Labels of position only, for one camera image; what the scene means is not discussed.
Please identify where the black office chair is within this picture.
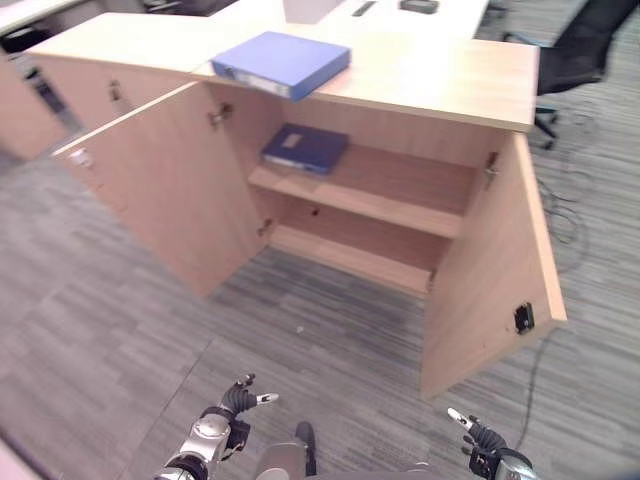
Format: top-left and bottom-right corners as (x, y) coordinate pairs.
(502, 0), (640, 151)

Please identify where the white desk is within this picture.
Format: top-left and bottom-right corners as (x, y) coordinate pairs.
(207, 0), (491, 44)

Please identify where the black floor cable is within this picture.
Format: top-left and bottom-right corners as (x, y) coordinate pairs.
(514, 327), (564, 451)

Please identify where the silver robot leg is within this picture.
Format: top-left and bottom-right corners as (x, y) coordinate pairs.
(253, 421), (318, 480)

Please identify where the white box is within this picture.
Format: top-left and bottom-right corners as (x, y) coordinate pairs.
(282, 0), (329, 25)

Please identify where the wooden cabinet door with lock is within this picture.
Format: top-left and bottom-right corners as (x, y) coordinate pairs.
(419, 132), (569, 401)

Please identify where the dark blue binder folder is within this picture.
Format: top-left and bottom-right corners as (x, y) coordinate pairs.
(260, 123), (351, 177)

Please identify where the black door lock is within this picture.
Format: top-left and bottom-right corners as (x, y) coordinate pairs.
(514, 302), (536, 335)

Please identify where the light blue binder folder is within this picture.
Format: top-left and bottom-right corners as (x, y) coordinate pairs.
(210, 31), (353, 103)

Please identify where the wooden office cabinet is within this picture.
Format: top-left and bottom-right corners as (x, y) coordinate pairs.
(192, 29), (542, 301)

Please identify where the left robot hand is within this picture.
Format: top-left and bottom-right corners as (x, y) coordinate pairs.
(215, 372), (280, 416)

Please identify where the wooden cabinet shelf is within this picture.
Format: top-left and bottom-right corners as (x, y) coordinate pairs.
(248, 143), (476, 240)

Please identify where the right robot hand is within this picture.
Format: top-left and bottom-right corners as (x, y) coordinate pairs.
(446, 407), (507, 457)

